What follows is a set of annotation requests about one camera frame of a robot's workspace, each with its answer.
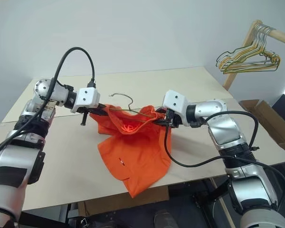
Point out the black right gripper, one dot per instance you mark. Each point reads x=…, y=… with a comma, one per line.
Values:
x=173, y=118

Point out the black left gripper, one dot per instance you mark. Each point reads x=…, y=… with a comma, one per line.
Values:
x=83, y=111

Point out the orange shorts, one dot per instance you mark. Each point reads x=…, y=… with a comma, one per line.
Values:
x=137, y=152

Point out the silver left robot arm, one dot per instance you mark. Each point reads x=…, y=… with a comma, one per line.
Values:
x=16, y=152

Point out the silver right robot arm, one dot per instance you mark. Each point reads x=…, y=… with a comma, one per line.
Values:
x=230, y=133

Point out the dark rounded shape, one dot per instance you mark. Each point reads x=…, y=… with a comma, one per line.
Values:
x=165, y=218

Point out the open brown cardboard box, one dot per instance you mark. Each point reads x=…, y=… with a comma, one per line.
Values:
x=275, y=128

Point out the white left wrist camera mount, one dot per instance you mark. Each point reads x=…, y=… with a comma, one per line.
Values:
x=85, y=97

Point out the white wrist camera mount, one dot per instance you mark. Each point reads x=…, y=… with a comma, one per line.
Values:
x=175, y=99
x=85, y=97

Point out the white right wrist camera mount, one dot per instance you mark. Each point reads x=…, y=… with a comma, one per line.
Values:
x=175, y=99

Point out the black table frame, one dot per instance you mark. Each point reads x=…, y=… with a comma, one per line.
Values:
x=216, y=191

